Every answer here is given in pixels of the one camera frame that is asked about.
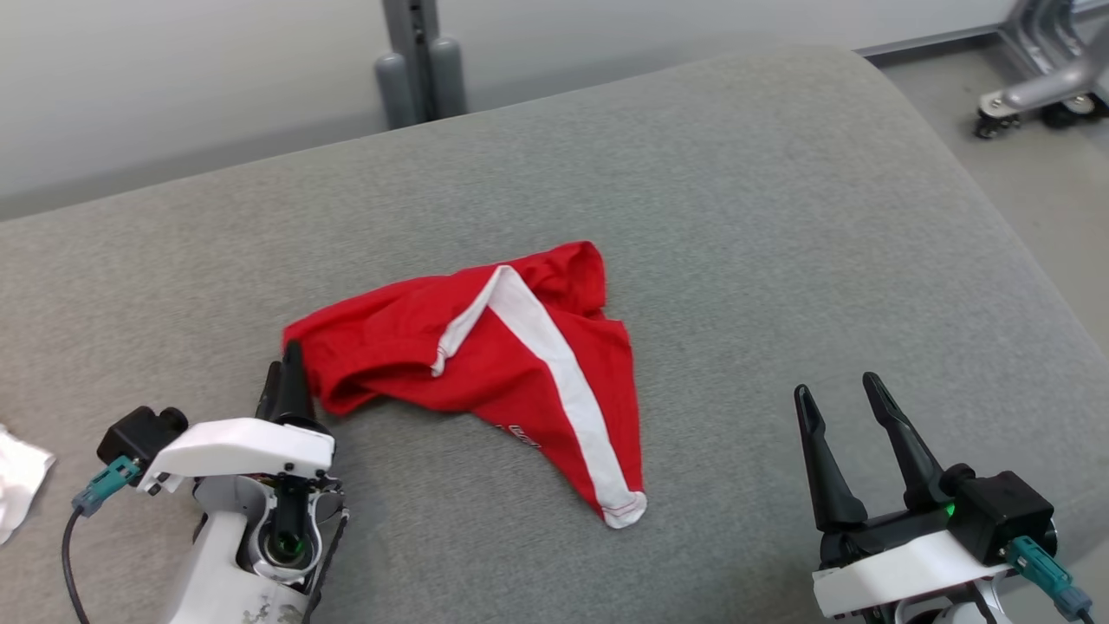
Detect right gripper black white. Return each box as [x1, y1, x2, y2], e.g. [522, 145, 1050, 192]
[794, 373, 1013, 618]

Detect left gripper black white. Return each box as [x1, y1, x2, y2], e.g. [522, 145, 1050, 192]
[139, 341, 345, 523]

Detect red shorts with white stripe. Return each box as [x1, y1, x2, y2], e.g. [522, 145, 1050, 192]
[282, 241, 648, 530]

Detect red basketball jersey white trim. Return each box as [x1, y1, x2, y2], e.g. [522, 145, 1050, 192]
[0, 423, 56, 545]

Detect grey wheeled stand base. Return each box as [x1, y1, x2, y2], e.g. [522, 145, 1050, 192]
[974, 0, 1109, 140]

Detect right teal cable connector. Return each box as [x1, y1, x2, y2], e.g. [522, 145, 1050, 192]
[1007, 536, 1094, 618]

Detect teal cable connector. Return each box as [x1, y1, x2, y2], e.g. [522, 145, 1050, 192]
[72, 457, 141, 518]
[1007, 536, 1094, 618]

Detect left teal cable connector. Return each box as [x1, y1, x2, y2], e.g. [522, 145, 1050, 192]
[72, 457, 141, 518]

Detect left thin black cable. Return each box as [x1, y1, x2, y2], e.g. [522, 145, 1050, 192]
[62, 507, 93, 624]

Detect grey partition post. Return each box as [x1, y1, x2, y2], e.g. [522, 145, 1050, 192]
[373, 0, 469, 131]

